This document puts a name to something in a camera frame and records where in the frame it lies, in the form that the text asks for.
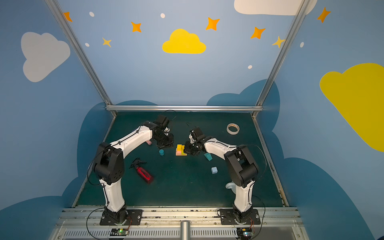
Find light blue cube block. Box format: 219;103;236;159
211;167;218;174

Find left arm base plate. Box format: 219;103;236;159
100;209;143;226

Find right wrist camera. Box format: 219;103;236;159
189;127;206;143

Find right circuit board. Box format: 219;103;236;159
236;228;253;240

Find grey camera pole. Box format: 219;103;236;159
180;221;191;240

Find circuit board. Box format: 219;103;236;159
110;228;129;237
236;228;253;240

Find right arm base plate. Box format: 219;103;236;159
217;209;261;225

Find left circuit board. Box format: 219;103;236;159
110;228;129;237

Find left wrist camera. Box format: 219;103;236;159
155;115;170;131

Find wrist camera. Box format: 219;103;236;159
189;127;206;143
155;115;170;131

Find light blue mug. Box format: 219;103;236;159
225;182;237;193

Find aluminium cage frame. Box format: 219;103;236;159
46;1;311;118

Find white tape roll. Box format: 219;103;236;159
227;123;240;135

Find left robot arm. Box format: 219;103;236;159
92;115;174;226

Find teal house-shaped block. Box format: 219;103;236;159
204;153;213;161

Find aluminium front rail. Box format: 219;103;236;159
49;207;309;240

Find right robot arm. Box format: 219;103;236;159
185;138;259;222

